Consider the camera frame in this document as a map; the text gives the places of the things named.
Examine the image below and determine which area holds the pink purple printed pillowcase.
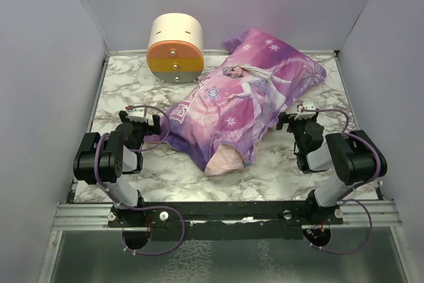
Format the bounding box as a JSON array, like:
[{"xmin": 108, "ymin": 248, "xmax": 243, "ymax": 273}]
[{"xmin": 148, "ymin": 28, "xmax": 327, "ymax": 176}]

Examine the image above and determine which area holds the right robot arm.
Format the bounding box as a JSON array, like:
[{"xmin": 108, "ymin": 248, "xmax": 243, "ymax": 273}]
[{"xmin": 276, "ymin": 108, "xmax": 388, "ymax": 224}]

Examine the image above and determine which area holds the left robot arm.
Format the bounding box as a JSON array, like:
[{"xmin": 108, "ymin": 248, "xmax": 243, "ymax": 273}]
[{"xmin": 73, "ymin": 111, "xmax": 162, "ymax": 227}]

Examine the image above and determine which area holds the cylindrical drawer box orange yellow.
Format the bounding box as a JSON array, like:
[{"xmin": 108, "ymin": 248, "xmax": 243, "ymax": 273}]
[{"xmin": 146, "ymin": 13, "xmax": 204, "ymax": 84}]

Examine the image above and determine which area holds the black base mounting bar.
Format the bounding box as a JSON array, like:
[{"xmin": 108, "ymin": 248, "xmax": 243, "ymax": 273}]
[{"xmin": 108, "ymin": 201, "xmax": 343, "ymax": 241}]

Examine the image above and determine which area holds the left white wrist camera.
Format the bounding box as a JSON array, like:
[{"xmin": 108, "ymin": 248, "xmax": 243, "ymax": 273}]
[{"xmin": 126, "ymin": 107, "xmax": 153, "ymax": 124}]

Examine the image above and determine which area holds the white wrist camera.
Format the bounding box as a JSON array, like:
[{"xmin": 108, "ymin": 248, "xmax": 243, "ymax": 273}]
[
  {"xmin": 126, "ymin": 107, "xmax": 153, "ymax": 124},
  {"xmin": 295, "ymin": 101, "xmax": 317, "ymax": 120}
]

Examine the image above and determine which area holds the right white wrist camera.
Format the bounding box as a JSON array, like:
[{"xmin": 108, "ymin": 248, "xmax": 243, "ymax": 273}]
[{"xmin": 295, "ymin": 101, "xmax": 317, "ymax": 120}]

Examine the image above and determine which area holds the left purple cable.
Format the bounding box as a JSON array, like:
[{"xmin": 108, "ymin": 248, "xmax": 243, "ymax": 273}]
[{"xmin": 94, "ymin": 103, "xmax": 186, "ymax": 258}]

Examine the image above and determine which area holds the aluminium frame rail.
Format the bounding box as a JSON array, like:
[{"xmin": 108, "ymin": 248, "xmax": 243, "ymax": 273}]
[{"xmin": 53, "ymin": 200, "xmax": 402, "ymax": 231}]

